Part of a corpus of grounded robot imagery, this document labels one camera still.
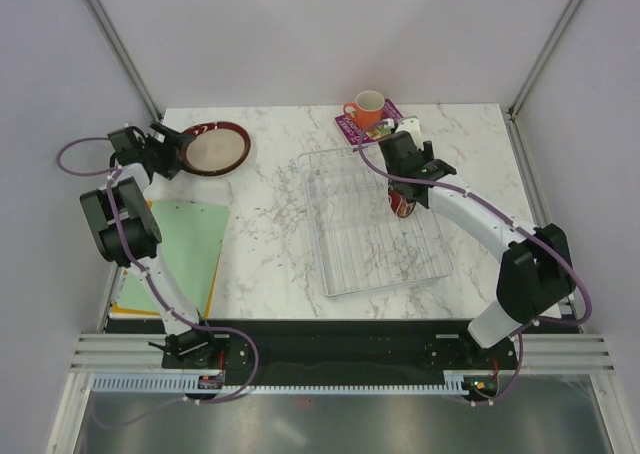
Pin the orange mug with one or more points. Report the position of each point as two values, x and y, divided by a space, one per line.
366 109

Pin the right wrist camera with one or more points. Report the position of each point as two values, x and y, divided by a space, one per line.
410 125

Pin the white cable duct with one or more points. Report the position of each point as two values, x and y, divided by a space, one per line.
276 381

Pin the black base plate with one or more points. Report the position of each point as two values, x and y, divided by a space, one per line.
250 347

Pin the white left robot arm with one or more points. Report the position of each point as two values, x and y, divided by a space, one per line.
127 234

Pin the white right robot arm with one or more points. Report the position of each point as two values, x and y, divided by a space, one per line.
533 261

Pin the small red floral plate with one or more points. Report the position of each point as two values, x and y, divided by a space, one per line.
399 204

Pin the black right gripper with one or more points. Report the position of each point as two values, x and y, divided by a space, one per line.
427 152

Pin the white wire dish rack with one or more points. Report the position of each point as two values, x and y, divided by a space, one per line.
360 244

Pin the dark red rimmed plate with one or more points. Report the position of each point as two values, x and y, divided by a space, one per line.
245 139

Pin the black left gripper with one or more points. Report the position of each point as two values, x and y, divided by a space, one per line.
170 148

